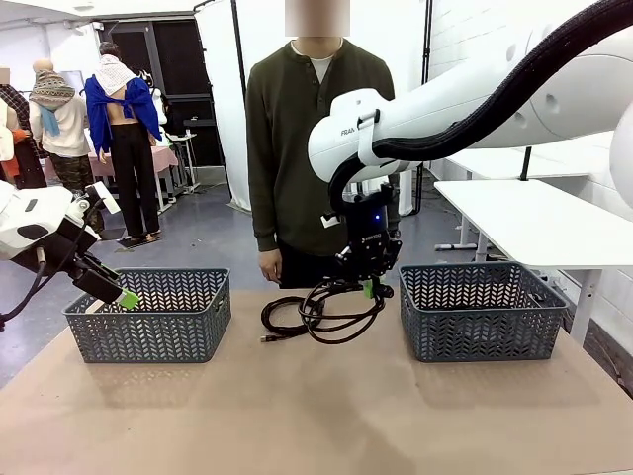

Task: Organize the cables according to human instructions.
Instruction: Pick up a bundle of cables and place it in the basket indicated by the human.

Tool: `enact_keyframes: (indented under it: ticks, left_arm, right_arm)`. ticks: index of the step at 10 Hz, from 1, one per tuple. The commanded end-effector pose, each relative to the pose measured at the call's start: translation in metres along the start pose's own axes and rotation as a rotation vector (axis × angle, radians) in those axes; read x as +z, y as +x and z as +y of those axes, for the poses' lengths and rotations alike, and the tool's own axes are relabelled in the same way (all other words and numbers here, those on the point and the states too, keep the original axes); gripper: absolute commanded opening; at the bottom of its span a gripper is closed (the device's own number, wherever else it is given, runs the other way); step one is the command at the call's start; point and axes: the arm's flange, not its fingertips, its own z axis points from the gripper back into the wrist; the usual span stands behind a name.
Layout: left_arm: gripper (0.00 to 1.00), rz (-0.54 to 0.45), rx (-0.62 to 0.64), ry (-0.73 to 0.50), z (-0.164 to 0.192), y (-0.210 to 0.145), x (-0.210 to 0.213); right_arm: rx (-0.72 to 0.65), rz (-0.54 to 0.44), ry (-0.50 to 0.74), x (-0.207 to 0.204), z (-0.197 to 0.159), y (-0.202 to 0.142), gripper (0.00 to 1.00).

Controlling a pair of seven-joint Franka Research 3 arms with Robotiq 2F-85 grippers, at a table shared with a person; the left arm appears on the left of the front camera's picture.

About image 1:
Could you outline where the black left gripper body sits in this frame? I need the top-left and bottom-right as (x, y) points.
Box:
(52, 219), (101, 275)

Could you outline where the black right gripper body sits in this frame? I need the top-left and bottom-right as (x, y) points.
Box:
(343, 183), (398, 249)

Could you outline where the black power cable angled plug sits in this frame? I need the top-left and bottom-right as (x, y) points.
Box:
(298, 276), (396, 344)

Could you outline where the person's right forearm olive sleeve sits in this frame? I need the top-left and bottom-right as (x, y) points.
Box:
(246, 162), (281, 253)

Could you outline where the person's right hand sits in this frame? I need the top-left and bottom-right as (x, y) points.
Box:
(258, 247), (284, 284)

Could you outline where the dark grey plastic mesh basket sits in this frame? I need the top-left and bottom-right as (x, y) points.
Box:
(62, 267), (232, 365)
(398, 261), (569, 363)

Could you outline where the table with pink cloth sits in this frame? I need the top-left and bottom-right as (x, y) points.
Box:
(42, 145), (180, 205)

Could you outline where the mannequin with patterned scarf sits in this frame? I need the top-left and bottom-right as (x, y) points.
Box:
(28, 57), (96, 197)

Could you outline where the person in olive shirt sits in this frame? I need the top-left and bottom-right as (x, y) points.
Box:
(245, 0), (403, 290)

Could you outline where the mannequin with blue cardigan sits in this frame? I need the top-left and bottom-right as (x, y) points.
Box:
(82, 42), (165, 244)

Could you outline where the person in plaid coat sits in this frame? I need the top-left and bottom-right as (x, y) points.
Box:
(0, 66), (32, 190)

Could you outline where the black slanted stand pole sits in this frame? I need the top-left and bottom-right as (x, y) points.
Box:
(412, 0), (434, 217)

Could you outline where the white backdrop panel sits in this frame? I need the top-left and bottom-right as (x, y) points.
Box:
(194, 0), (434, 215)

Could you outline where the black framed dark partition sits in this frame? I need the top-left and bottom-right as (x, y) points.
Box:
(101, 18), (228, 172)

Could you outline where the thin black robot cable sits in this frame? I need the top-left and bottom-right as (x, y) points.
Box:
(0, 197), (106, 332)

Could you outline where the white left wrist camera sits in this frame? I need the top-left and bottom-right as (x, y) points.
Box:
(87, 181), (123, 215)

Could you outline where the black corrugated cable hose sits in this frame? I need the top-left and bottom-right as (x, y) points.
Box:
(326, 0), (633, 212)

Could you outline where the black backdrop frame pole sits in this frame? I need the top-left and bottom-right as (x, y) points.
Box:
(192, 0), (248, 95)

